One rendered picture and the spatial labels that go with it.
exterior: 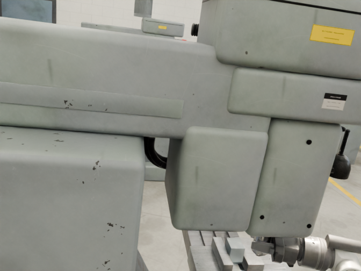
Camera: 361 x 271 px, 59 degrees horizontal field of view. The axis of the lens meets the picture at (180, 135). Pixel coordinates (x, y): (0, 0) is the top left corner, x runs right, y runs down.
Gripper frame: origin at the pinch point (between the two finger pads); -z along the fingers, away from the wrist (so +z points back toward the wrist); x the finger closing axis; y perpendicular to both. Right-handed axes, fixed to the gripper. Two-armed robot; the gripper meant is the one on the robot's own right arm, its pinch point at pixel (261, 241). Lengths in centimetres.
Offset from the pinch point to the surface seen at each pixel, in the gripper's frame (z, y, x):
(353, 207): 150, 126, -306
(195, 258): -18.7, 20.5, -11.7
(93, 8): -334, -81, -573
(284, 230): 3.2, -10.8, 9.5
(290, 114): -2.3, -40.8, 13.5
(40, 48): -50, -49, 29
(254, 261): 1.5, 16.7, -12.9
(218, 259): -10.6, 18.5, -11.8
